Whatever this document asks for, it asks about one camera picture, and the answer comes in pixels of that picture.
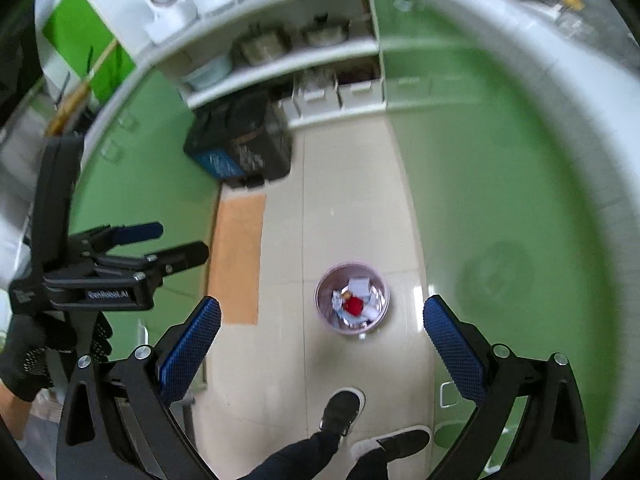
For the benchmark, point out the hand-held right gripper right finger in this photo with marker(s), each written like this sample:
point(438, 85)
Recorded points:
point(455, 355)

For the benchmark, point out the silver crumpled wrapper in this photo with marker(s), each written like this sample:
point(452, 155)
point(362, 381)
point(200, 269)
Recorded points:
point(376, 299)

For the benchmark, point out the green kitchen cabinet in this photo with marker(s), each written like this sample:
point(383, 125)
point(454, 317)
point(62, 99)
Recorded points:
point(145, 150)
point(500, 160)

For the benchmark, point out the black dual pedal bin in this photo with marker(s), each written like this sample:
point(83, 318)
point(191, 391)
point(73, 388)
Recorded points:
point(250, 145)

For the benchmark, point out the person's leg dark trousers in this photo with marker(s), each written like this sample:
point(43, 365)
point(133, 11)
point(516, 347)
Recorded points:
point(367, 467)
point(295, 457)

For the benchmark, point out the red crumpled wrapper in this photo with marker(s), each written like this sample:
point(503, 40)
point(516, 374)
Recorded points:
point(354, 305)

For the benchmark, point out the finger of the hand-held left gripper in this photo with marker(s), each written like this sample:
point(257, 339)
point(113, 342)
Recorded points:
point(137, 232)
point(185, 255)

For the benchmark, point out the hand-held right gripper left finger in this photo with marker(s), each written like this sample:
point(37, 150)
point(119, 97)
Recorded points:
point(192, 350)

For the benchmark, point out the person's left forearm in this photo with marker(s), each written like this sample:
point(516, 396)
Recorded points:
point(12, 412)

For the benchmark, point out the white crumpled paper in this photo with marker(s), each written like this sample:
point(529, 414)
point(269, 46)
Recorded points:
point(359, 286)

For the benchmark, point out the pink plastic waste bin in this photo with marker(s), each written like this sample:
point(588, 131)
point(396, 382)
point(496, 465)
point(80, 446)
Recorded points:
point(325, 320)

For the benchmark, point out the black shoe white sole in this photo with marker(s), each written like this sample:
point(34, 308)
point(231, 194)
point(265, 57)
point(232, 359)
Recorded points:
point(342, 410)
point(395, 442)

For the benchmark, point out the person's left hand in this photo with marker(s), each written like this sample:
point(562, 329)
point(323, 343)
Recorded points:
point(30, 350)

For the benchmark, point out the white round-lid appliance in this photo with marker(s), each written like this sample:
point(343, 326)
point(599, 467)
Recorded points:
point(170, 7)

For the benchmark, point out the metal cooking pot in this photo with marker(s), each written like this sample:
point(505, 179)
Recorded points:
point(326, 34)
point(262, 47)

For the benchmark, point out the pale plastic basin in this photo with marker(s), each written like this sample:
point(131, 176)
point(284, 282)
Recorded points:
point(207, 75)

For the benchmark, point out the orange floor mat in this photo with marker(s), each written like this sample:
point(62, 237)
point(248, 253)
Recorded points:
point(237, 260)

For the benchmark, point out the white storage box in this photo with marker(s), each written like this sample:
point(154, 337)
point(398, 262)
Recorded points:
point(317, 100)
point(361, 94)
point(290, 110)

